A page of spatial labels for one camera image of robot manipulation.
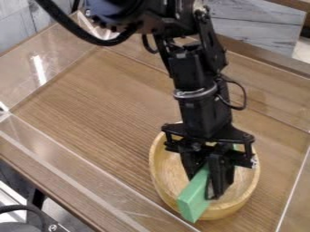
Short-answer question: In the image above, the green rectangular block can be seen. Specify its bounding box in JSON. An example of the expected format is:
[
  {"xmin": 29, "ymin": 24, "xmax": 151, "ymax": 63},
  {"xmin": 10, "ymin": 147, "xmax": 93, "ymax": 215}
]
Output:
[{"xmin": 176, "ymin": 144, "xmax": 240, "ymax": 223}]

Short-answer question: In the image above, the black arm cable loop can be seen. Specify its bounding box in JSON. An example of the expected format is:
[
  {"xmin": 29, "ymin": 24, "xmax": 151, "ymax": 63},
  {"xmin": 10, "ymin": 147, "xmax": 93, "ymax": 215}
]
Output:
[{"xmin": 215, "ymin": 74, "xmax": 248, "ymax": 111}]

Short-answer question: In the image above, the thick black corrugated arm cable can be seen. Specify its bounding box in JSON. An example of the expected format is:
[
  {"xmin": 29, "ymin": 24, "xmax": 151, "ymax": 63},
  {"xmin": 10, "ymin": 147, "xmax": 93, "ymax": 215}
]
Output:
[{"xmin": 33, "ymin": 0, "xmax": 140, "ymax": 47}]

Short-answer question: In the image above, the black cable under table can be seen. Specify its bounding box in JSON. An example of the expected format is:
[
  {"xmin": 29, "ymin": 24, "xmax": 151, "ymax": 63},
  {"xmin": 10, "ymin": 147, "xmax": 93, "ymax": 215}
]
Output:
[{"xmin": 0, "ymin": 204, "xmax": 53, "ymax": 232}]

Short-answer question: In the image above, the black table leg bracket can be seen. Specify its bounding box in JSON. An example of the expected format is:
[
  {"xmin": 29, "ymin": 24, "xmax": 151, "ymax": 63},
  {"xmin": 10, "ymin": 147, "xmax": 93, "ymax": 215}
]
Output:
[{"xmin": 26, "ymin": 188, "xmax": 71, "ymax": 232}]

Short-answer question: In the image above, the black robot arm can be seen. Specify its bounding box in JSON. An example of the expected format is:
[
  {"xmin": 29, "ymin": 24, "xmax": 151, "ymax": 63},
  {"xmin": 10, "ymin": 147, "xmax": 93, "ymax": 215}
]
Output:
[{"xmin": 84, "ymin": 0, "xmax": 254, "ymax": 199}]

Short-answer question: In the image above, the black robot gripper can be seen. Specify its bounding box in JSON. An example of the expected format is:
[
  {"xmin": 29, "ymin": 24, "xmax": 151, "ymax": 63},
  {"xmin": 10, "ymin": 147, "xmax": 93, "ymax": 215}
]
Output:
[{"xmin": 160, "ymin": 93, "xmax": 256, "ymax": 200}]

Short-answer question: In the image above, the light wooden oval bowl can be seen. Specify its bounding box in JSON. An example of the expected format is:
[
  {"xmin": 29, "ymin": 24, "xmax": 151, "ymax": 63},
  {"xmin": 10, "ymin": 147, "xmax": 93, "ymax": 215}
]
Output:
[{"xmin": 148, "ymin": 132, "xmax": 260, "ymax": 220}]

